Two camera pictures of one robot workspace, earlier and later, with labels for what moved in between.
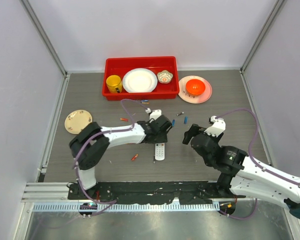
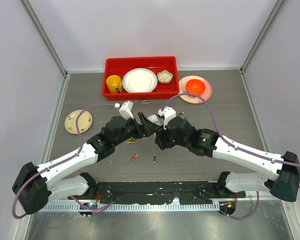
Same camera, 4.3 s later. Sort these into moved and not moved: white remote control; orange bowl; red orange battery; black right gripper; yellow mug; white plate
Moved: white remote control; black right gripper
Not moved: yellow mug; orange bowl; red orange battery; white plate
